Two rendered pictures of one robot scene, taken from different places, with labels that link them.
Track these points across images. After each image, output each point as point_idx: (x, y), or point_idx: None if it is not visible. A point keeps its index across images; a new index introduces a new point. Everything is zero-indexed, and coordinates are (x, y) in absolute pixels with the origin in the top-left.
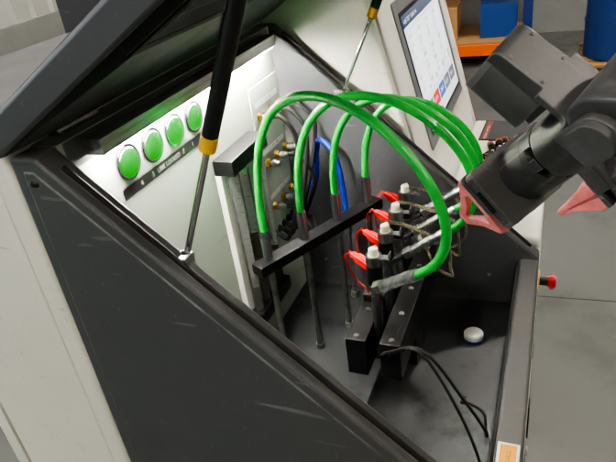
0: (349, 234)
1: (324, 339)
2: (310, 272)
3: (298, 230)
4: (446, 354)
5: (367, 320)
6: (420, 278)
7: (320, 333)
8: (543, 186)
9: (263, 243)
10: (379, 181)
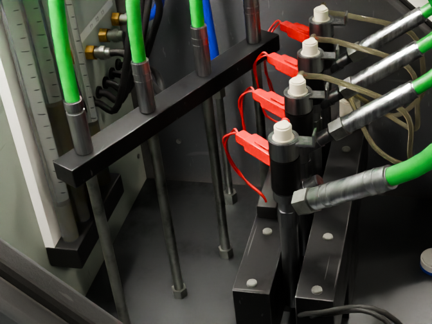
0: (220, 98)
1: (184, 281)
2: (159, 170)
3: (130, 94)
4: (395, 297)
5: (267, 252)
6: (398, 184)
7: (179, 272)
8: None
9: (73, 122)
10: (270, 5)
